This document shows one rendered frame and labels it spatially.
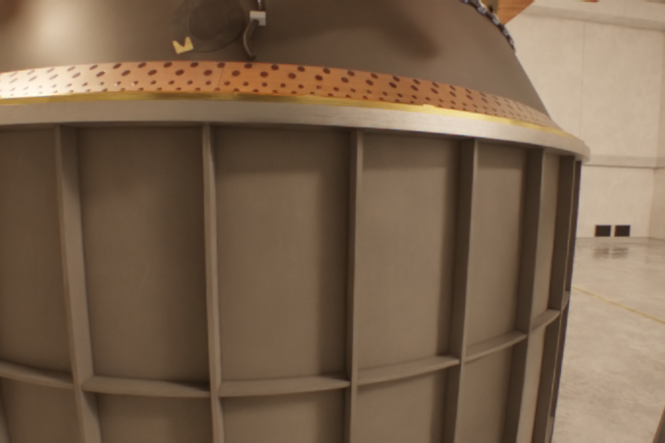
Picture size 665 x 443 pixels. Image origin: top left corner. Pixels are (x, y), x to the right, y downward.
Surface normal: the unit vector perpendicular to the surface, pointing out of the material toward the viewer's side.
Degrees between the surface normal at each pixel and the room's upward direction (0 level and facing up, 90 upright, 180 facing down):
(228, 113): 90
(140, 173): 90
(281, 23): 62
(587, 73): 90
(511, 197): 90
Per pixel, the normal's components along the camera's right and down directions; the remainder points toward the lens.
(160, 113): 0.06, 0.11
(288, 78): 0.14, -0.65
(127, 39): -0.04, -0.37
